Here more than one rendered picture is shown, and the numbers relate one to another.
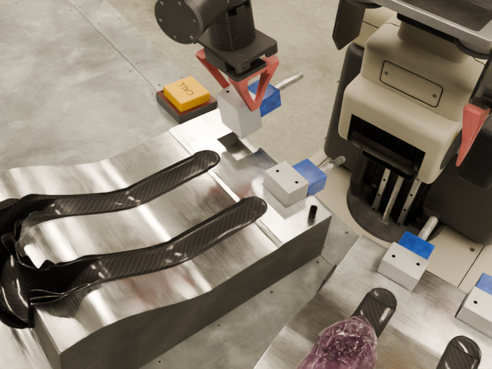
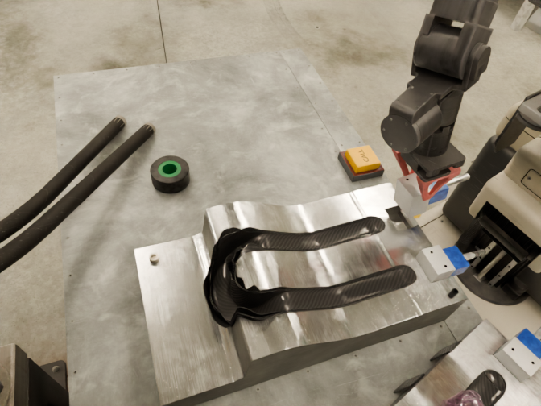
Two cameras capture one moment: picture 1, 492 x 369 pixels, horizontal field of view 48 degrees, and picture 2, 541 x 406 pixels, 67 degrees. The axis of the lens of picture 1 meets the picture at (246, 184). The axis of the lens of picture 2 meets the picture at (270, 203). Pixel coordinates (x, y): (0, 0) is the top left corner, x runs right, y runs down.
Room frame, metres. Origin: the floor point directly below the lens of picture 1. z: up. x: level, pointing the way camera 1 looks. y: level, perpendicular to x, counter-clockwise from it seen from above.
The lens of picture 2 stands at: (0.06, 0.12, 1.48)
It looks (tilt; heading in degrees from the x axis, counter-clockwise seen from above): 51 degrees down; 16
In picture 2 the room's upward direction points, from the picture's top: 8 degrees clockwise
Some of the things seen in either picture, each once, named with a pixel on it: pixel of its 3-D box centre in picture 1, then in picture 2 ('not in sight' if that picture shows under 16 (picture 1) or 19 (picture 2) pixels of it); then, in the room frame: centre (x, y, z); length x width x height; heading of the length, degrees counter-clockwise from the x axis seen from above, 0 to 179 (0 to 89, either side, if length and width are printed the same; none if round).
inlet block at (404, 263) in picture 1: (414, 249); (529, 344); (0.46, -0.23, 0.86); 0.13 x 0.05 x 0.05; 148
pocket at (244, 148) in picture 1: (238, 152); (398, 222); (0.60, 0.02, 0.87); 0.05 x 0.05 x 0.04; 41
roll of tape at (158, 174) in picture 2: not in sight; (170, 174); (0.55, 0.49, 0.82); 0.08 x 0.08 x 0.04
